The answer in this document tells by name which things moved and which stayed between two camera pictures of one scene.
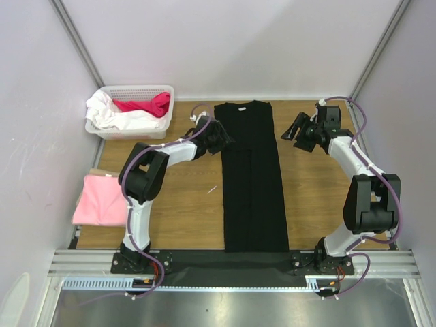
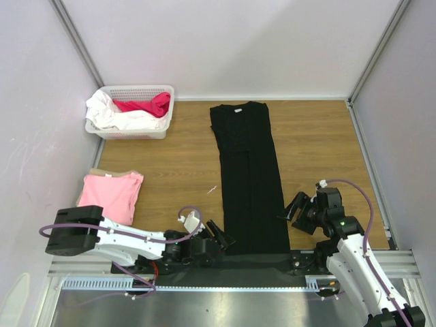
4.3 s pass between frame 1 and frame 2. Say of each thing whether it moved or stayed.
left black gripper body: moved
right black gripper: moved
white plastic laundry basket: stayed
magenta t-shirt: stayed
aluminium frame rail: stayed
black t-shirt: stayed
